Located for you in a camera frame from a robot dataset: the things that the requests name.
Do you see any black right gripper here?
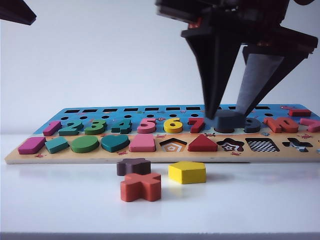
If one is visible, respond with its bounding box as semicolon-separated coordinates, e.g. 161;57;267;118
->
154;0;319;120

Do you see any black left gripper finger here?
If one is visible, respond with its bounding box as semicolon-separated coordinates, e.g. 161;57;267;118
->
0;0;37;26

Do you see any dark blue square block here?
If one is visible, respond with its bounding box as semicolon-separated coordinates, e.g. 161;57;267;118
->
215;110;245;130

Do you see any dark blue number nine piece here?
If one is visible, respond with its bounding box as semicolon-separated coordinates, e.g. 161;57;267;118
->
243;117;261;134

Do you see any dark brown number eight piece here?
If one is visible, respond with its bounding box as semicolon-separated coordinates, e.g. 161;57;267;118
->
213;126;236;134

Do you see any orange number ten piece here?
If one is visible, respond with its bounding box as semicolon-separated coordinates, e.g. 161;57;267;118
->
263;116;300;134

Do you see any red number seven piece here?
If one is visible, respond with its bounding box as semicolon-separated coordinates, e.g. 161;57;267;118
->
187;117;209;134

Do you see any red minus sign piece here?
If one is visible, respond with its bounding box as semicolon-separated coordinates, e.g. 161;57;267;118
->
288;108;312;117

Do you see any red triangle block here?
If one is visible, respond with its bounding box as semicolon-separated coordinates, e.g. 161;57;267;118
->
187;133;218;153

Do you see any yellow number six piece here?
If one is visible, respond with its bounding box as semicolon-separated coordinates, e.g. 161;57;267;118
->
163;117;184;134

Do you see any pink math sign piece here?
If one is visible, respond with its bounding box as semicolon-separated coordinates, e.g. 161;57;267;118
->
299;117;320;133

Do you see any pink number five piece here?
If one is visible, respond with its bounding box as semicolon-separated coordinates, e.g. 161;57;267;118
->
136;117;158;134

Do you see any yellow pentagon block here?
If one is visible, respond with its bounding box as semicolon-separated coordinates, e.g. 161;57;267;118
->
167;161;207;185

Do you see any pink trapezoid block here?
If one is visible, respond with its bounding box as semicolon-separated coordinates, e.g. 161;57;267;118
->
128;133;157;153

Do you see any wooden number shape puzzle board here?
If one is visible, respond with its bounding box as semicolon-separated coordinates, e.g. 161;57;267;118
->
4;103;320;165

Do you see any dark teal number four piece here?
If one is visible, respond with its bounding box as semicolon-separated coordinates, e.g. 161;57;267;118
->
110;119;133;135

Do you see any magenta number one piece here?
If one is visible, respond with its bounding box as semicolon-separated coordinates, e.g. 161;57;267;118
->
42;120;62;137

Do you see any teal number two piece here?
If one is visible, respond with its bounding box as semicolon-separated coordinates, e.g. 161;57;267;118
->
58;120;83;137

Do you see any dark purple star block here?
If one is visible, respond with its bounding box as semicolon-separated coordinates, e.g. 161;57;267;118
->
116;157;152;177

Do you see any magenta rectangle block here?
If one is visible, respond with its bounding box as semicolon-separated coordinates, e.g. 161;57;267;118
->
17;136;47;155

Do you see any teal heart block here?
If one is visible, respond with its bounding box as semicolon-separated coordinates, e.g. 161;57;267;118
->
100;134;131;153

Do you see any teal rhombus block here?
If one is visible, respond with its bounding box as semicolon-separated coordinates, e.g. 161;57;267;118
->
44;136;70;154

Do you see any green number three piece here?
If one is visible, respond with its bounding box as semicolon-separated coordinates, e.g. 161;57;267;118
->
83;119;106;136

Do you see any orange cross block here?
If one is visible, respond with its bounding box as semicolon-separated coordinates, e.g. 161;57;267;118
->
119;172;162;203

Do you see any green circle block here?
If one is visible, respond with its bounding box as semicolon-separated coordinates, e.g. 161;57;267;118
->
70;135;100;154

